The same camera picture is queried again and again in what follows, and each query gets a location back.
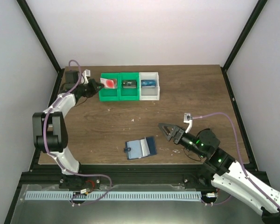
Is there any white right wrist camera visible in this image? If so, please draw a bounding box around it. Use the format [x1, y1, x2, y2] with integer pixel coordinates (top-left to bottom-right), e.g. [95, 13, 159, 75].
[183, 113, 193, 133]

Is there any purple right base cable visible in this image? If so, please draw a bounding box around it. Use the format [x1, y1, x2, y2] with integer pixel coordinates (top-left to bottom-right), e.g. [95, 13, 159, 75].
[204, 186, 237, 207]

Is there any right black frame post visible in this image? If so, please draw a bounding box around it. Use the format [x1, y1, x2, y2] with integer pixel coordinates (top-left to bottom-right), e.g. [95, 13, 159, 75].
[221, 0, 268, 70]

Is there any white plastic bin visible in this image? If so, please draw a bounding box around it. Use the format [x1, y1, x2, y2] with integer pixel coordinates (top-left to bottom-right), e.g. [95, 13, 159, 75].
[139, 72, 160, 101]

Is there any green plastic bin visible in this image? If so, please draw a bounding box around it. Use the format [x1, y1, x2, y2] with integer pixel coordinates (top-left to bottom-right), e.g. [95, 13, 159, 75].
[119, 72, 140, 101]
[99, 73, 120, 102]

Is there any light blue slotted cable duct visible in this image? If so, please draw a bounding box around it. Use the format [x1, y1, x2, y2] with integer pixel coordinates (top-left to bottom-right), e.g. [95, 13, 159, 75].
[24, 191, 202, 202]

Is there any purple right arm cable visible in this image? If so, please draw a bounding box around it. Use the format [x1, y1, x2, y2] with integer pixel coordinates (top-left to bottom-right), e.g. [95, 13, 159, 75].
[191, 112, 280, 220]

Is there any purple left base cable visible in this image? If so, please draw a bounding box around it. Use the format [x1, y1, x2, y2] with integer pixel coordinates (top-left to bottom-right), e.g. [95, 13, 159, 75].
[67, 174, 113, 207]

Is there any blue leather card holder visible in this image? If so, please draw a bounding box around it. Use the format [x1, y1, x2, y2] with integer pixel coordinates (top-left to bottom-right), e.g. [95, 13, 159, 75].
[124, 136, 157, 160]

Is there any black card in bin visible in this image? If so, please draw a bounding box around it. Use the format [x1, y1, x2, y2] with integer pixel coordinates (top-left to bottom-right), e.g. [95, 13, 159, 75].
[122, 79, 137, 89]

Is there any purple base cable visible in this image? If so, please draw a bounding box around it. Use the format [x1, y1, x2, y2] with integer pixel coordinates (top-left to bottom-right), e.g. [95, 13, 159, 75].
[67, 174, 113, 207]
[204, 186, 237, 207]

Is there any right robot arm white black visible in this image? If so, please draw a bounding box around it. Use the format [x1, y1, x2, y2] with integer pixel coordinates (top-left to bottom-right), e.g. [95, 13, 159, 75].
[158, 123, 280, 224]

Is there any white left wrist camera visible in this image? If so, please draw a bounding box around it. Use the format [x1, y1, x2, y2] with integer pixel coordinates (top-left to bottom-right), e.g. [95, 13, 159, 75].
[81, 70, 91, 84]

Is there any left green plastic bin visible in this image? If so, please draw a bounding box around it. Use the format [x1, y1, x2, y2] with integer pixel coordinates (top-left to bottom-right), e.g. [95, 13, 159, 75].
[99, 73, 120, 102]

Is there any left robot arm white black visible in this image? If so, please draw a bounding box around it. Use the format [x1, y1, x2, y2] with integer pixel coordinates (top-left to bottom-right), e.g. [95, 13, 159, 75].
[32, 70, 104, 175]

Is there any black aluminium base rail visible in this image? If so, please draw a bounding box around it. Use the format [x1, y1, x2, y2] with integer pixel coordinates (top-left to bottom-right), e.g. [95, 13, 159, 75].
[19, 164, 214, 191]

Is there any blue card in bin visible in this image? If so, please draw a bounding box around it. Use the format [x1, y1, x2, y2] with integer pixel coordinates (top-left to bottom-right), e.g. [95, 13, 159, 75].
[141, 79, 157, 88]

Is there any left black frame post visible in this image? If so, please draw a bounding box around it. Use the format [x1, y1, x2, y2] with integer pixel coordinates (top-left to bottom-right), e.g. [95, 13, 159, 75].
[16, 0, 62, 73]

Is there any black frame post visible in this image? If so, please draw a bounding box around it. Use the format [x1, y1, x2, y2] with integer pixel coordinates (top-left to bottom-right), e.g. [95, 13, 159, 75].
[16, 0, 62, 73]
[221, 0, 268, 70]

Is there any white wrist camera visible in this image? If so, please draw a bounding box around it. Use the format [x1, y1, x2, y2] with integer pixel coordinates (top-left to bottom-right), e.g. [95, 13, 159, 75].
[183, 113, 193, 133]
[81, 70, 91, 84]

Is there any middle green plastic bin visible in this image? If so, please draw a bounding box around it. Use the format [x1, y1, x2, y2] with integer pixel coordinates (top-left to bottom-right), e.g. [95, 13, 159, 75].
[119, 72, 140, 101]

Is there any white card with red dot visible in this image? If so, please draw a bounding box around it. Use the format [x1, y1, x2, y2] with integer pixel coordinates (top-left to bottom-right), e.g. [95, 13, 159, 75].
[100, 78, 117, 89]

